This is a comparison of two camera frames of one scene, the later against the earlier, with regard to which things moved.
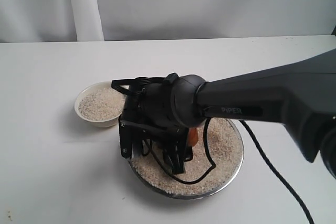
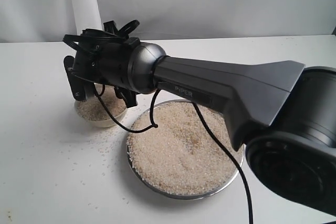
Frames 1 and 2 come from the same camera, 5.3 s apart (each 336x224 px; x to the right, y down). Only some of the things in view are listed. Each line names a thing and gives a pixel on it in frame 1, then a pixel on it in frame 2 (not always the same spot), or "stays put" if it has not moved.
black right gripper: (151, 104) -> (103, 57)
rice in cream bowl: (102, 104) stays put
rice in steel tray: (224, 145) stays put
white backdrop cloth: (52, 7) stays put
